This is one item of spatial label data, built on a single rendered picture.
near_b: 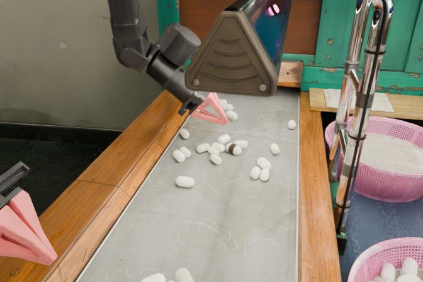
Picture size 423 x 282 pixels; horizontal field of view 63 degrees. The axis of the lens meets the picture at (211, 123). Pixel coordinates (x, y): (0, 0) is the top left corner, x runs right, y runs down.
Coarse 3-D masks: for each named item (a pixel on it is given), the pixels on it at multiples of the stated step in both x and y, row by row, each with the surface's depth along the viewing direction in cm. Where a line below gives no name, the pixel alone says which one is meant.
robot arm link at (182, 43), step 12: (168, 36) 68; (180, 36) 67; (192, 36) 70; (132, 48) 68; (156, 48) 69; (168, 48) 69; (180, 48) 68; (192, 48) 69; (132, 60) 69; (144, 60) 69; (180, 60) 70
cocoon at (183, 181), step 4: (180, 176) 67; (184, 176) 67; (176, 180) 67; (180, 180) 66; (184, 180) 66; (188, 180) 66; (192, 180) 66; (180, 184) 66; (184, 184) 66; (188, 184) 66; (192, 184) 66
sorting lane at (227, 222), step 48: (240, 96) 110; (288, 96) 110; (192, 144) 82; (288, 144) 82; (144, 192) 66; (192, 192) 66; (240, 192) 66; (288, 192) 66; (144, 240) 55; (192, 240) 55; (240, 240) 55; (288, 240) 55
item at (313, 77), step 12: (312, 72) 105; (324, 72) 104; (336, 72) 104; (360, 72) 102; (384, 72) 100; (396, 72) 100; (312, 84) 107; (324, 84) 106; (336, 84) 105; (384, 84) 102; (396, 84) 101; (408, 84) 100; (420, 84) 100; (408, 120) 105
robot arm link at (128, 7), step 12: (108, 0) 64; (120, 0) 63; (132, 0) 64; (120, 12) 64; (132, 12) 64; (120, 24) 65; (132, 24) 65; (144, 24) 70; (120, 36) 67; (132, 36) 66; (144, 36) 72; (120, 48) 68; (144, 48) 70; (120, 60) 70
